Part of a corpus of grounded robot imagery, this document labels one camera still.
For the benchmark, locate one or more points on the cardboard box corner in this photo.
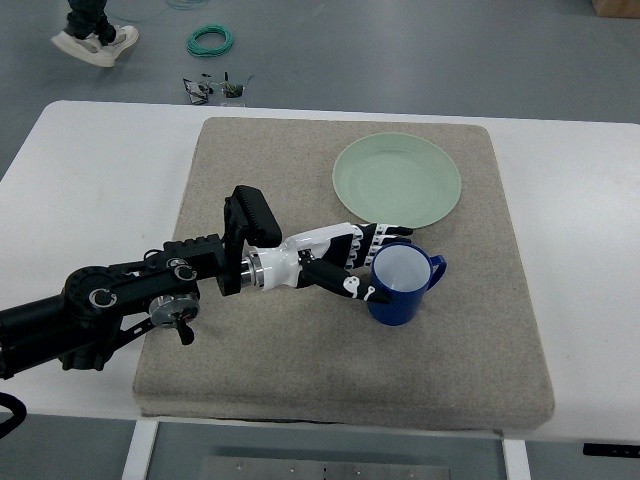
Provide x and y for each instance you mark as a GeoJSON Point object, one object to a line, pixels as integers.
{"type": "Point", "coordinates": [627, 9]}

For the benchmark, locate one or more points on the green plate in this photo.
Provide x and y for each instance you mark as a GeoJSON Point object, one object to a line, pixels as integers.
{"type": "Point", "coordinates": [396, 178]}

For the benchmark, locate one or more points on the white sneaker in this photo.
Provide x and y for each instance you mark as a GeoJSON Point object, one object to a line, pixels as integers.
{"type": "Point", "coordinates": [92, 51]}

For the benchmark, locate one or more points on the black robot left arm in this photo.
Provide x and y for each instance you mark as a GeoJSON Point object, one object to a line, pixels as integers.
{"type": "Point", "coordinates": [103, 308]}

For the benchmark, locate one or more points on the grey fabric mat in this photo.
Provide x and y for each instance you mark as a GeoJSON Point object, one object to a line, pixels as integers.
{"type": "Point", "coordinates": [471, 358]}

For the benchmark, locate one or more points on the white table leg frame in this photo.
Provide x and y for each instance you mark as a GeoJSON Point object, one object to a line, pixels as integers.
{"type": "Point", "coordinates": [145, 432]}

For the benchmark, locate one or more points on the black table control panel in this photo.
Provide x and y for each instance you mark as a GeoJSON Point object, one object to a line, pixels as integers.
{"type": "Point", "coordinates": [611, 450]}

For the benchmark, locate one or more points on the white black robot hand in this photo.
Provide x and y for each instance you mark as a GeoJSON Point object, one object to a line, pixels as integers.
{"type": "Point", "coordinates": [325, 257]}

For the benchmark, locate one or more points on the blue cup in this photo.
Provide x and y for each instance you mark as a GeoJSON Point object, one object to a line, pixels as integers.
{"type": "Point", "coordinates": [405, 273]}

